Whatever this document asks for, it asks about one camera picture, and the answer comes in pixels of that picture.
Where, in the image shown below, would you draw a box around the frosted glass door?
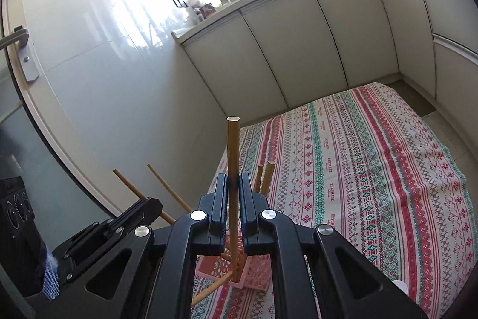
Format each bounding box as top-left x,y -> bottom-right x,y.
0,0 -> 116,319

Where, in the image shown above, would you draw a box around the person's left forearm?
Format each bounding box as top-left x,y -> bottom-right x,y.
36,240 -> 61,302

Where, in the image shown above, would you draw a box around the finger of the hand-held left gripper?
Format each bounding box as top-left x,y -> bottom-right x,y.
108,197 -> 163,234

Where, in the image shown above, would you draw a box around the pink perforated utensil holder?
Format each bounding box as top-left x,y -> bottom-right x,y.
196,234 -> 272,292

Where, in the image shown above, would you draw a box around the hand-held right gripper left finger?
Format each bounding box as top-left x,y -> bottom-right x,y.
48,173 -> 229,319

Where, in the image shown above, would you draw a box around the striped printed tablecloth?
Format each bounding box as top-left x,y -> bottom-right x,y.
190,82 -> 470,319

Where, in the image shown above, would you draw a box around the white kitchen cabinets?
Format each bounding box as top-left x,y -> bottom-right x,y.
172,0 -> 478,118

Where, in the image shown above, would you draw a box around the black device with dials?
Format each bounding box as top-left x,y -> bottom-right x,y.
0,178 -> 42,299

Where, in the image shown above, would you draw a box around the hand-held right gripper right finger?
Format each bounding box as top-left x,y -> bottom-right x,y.
239,173 -> 428,319

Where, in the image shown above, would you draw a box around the silver door handle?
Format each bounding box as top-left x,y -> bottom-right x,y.
0,25 -> 40,82

